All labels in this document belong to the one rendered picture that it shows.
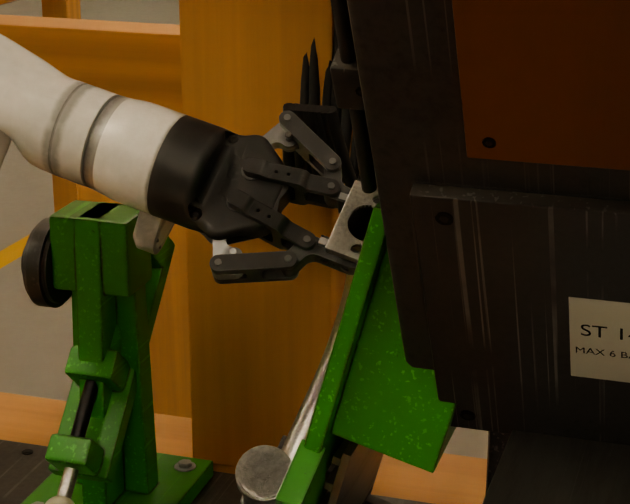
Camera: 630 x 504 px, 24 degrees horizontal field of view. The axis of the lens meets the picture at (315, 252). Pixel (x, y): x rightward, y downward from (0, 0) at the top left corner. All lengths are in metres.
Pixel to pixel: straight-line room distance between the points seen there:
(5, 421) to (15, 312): 2.75
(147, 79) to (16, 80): 0.37
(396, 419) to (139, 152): 0.26
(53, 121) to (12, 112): 0.03
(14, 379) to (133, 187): 2.83
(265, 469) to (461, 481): 0.46
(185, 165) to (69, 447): 0.31
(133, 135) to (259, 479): 0.25
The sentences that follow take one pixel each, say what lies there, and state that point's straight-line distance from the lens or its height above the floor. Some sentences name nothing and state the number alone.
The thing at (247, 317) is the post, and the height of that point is 1.04.
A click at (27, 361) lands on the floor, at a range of 3.93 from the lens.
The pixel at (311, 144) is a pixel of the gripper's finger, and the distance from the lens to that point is 1.02.
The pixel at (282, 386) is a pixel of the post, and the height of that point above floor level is 0.97.
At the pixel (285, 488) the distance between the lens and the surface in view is 0.92.
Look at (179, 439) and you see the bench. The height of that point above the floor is 0.88.
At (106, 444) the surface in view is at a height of 0.98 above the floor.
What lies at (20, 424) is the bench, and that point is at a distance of 1.51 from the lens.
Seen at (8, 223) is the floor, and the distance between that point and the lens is 5.07.
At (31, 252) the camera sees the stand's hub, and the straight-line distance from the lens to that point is 1.21.
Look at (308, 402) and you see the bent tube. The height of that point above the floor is 1.07.
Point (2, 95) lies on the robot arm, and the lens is 1.04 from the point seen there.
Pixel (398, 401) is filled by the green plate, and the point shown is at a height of 1.14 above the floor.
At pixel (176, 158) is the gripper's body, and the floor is 1.26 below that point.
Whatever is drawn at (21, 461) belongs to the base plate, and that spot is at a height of 0.90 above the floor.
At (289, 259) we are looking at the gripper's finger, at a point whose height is 1.20.
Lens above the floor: 1.53
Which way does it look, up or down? 19 degrees down
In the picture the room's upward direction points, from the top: straight up
